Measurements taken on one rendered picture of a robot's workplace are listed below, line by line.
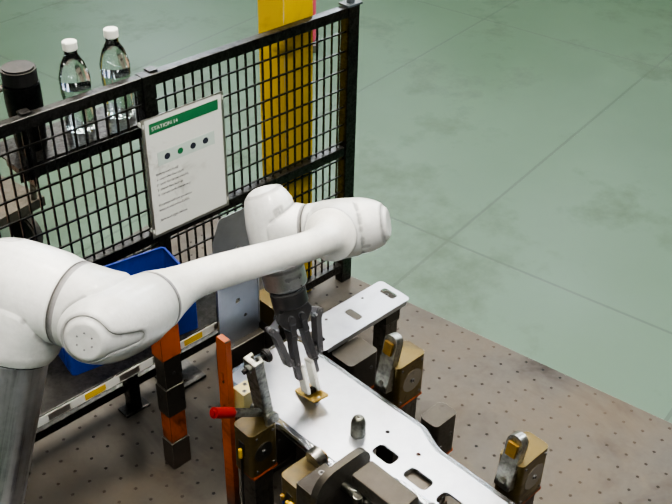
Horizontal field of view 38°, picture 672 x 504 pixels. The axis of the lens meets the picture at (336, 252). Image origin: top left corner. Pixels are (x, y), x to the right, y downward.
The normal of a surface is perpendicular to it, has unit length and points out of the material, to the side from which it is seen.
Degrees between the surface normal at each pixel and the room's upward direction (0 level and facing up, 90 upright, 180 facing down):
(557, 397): 0
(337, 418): 0
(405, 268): 0
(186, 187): 90
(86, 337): 73
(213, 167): 90
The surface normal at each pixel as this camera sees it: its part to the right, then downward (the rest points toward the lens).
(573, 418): 0.02, -0.82
